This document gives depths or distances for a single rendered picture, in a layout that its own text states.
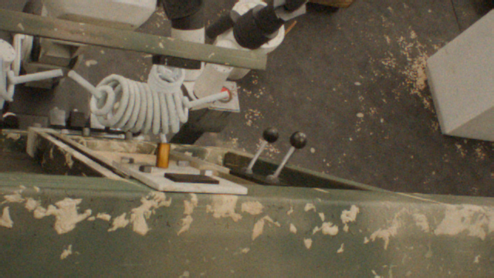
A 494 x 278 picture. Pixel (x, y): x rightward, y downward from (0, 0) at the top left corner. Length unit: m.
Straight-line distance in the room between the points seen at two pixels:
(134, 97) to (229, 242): 0.21
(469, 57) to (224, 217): 3.43
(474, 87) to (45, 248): 3.50
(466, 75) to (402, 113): 0.45
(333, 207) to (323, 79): 2.97
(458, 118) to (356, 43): 0.80
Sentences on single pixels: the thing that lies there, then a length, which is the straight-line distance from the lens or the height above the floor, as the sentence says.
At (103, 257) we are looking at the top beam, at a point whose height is 1.93.
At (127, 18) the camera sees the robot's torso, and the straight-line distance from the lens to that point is 1.57.
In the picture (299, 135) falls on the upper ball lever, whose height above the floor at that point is 1.56.
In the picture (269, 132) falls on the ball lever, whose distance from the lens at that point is 1.34.
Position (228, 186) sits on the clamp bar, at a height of 1.96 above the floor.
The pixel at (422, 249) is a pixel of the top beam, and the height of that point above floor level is 1.94.
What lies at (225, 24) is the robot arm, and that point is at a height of 1.44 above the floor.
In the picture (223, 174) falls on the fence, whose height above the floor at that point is 1.33.
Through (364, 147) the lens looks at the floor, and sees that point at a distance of 3.57.
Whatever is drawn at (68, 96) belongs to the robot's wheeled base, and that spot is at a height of 0.17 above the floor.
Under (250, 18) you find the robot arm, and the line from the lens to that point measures 1.41.
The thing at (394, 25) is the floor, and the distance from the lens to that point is 4.33.
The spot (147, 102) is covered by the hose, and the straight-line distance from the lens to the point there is 0.71.
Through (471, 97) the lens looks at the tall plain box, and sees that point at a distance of 3.91.
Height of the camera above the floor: 2.48
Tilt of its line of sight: 52 degrees down
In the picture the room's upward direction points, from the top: 47 degrees clockwise
